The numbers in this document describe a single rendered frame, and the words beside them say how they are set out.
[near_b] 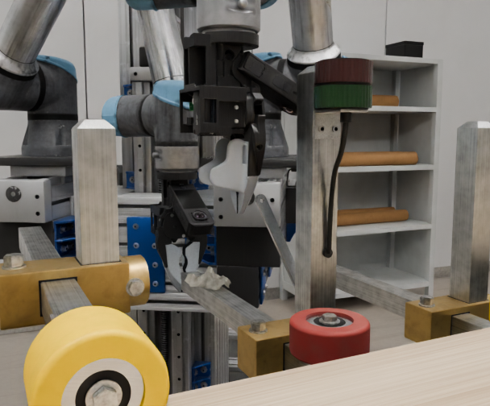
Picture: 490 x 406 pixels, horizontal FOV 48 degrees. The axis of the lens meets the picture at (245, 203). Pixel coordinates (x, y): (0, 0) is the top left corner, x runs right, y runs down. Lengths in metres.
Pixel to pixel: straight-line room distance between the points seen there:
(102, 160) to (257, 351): 0.26
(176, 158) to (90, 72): 2.33
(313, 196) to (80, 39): 2.72
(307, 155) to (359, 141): 3.25
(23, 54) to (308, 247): 0.82
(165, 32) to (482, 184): 0.66
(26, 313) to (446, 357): 0.37
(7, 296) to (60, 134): 0.87
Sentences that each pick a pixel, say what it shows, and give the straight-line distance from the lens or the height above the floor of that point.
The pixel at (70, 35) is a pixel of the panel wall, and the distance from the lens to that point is 3.25.
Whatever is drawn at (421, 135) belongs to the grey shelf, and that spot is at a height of 1.08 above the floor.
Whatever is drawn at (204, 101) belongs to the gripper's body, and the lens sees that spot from 0.63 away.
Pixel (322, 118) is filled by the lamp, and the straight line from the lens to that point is 0.62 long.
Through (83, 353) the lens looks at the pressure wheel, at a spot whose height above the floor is 0.97.
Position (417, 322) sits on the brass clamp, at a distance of 0.78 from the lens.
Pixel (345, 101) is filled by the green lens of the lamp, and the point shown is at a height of 1.12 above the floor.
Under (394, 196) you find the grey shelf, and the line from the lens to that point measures 4.04.
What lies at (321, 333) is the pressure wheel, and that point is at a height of 0.91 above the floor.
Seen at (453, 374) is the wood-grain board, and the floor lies 0.90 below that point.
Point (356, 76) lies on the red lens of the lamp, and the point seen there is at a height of 1.15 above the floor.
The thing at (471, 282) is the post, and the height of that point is 0.90.
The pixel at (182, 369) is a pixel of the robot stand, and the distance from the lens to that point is 1.50.
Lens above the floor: 1.09
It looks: 7 degrees down
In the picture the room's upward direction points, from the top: straight up
